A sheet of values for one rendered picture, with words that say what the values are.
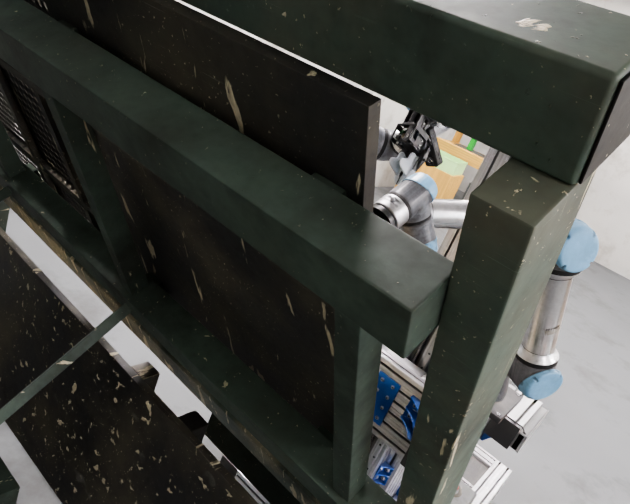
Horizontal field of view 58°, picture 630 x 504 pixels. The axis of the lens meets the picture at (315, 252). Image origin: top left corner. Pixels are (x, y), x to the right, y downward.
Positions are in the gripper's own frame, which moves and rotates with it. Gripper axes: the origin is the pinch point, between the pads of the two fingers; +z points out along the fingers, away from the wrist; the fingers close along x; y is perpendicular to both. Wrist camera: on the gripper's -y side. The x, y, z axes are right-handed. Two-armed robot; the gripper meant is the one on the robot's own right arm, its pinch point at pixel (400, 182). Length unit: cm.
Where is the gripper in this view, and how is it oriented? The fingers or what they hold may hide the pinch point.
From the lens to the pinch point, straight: 154.6
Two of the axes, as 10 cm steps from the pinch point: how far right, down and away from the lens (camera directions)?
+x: 6.4, 1.6, -7.5
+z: -4.4, 8.8, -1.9
